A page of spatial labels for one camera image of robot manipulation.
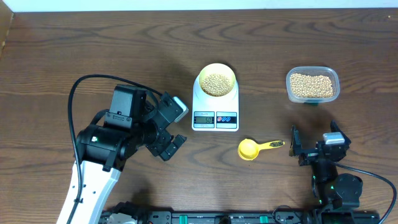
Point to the pale yellow bowl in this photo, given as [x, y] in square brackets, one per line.
[217, 68]

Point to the soybeans in bowl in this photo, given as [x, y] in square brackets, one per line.
[216, 85]

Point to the white digital kitchen scale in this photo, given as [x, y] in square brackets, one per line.
[215, 113]

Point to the clear plastic container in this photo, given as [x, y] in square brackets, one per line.
[314, 71]

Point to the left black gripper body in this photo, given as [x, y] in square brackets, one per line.
[161, 139]

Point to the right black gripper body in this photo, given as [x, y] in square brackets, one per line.
[308, 156]

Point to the yellow measuring scoop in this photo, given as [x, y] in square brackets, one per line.
[248, 149]

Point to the green label on container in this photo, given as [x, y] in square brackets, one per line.
[312, 104]

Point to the soybeans pile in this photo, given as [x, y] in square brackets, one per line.
[307, 86]

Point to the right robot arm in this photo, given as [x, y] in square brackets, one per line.
[338, 193]

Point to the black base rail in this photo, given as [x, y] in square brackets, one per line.
[129, 213]

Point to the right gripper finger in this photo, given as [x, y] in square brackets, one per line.
[296, 145]
[334, 127]

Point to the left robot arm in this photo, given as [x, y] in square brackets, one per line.
[112, 137]

